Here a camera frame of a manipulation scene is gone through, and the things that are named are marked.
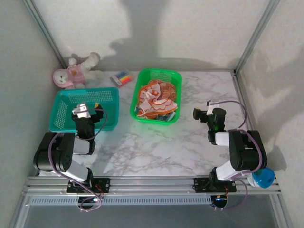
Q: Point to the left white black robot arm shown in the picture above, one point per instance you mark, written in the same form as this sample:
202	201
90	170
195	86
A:
61	154

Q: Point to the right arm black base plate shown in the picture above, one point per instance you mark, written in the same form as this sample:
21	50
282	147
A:
200	185

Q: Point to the left arm base electronics board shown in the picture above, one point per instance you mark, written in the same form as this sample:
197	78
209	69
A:
86	202

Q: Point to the pack of coloured markers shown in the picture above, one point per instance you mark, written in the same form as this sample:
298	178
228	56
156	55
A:
122	78

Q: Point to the blue bunny print towel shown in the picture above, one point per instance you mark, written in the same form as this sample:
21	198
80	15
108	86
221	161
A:
169	116

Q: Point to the white pink plush toy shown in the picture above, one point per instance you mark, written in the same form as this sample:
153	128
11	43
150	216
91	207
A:
73	73

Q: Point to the teal plastic mesh basket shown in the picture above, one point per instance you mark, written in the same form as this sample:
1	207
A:
95	97

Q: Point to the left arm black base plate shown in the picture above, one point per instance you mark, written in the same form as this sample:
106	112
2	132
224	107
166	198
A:
104	185

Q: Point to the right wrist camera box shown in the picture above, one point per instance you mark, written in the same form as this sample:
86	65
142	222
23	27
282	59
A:
219	112

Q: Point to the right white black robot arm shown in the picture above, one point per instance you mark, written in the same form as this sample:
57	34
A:
247	152

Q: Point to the green plastic mesh basket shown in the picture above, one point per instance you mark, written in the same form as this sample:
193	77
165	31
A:
164	74

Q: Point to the right arm base electronics board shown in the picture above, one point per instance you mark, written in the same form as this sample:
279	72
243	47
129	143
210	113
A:
219	202

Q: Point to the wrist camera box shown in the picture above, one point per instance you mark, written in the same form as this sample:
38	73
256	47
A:
219	112
82	111

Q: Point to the aluminium table side rail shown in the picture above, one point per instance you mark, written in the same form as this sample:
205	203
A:
240	95

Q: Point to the aluminium frame leg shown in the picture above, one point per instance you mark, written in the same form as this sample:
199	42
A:
19	211
282	211

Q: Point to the orange flower print towel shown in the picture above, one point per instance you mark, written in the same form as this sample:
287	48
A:
156	104

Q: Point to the aluminium frame post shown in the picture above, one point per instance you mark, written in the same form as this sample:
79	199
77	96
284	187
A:
255	35
45	33

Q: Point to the aluminium mounting rail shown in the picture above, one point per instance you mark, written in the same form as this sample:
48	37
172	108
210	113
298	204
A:
154	185

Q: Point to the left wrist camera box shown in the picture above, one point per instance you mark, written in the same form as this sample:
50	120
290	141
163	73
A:
82	111

